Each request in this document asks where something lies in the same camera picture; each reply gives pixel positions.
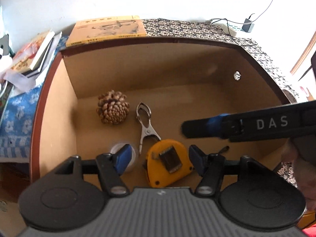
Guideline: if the person's right hand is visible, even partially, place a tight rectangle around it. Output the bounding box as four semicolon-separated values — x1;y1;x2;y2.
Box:
281;139;308;198

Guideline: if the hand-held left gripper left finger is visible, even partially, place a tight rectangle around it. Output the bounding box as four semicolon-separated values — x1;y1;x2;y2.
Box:
53;144;133;195

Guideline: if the grey power cord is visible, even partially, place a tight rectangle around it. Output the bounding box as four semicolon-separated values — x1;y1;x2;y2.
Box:
206;0;284;25

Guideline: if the blue floral cloth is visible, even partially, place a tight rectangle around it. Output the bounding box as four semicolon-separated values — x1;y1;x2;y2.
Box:
0;33;72;158

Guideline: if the yellow book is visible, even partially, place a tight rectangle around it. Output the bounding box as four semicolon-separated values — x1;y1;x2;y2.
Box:
65;15;147;47

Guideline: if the white power strip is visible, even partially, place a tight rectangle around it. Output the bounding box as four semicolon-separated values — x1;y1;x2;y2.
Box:
221;22;247;36

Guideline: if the brown pine cone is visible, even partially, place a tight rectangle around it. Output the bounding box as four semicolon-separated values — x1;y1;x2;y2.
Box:
96;90;130;126

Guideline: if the black charger adapter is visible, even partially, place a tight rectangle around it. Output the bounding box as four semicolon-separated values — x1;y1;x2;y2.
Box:
242;18;255;33

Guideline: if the silver metal clip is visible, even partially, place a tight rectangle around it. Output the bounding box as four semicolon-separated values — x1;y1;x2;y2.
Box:
135;102;162;155

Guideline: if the white plastic sheet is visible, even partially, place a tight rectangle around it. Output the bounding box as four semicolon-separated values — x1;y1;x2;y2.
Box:
4;68;47;90

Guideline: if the yellow tape measure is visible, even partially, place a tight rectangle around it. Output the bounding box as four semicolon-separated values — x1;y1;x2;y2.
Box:
143;139;194;188

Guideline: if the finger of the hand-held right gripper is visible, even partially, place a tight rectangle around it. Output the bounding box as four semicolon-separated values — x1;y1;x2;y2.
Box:
181;101;316;144

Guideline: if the brown cardboard box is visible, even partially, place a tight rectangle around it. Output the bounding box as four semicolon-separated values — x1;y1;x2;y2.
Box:
29;36;300;185

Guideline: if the pale wooden frame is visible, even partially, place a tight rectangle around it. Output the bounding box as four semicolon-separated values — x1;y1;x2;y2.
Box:
290;31;316;76

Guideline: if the colourful picture book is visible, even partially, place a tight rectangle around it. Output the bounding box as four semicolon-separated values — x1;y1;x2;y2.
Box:
11;31;55;71

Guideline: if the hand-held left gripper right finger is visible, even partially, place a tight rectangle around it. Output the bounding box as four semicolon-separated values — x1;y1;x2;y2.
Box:
189;145;268;195

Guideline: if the black charger cable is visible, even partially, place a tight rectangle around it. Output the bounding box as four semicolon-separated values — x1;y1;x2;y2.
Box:
229;13;258;47

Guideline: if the dark cover book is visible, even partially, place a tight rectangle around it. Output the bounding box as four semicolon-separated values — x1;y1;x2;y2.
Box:
25;38;57;78

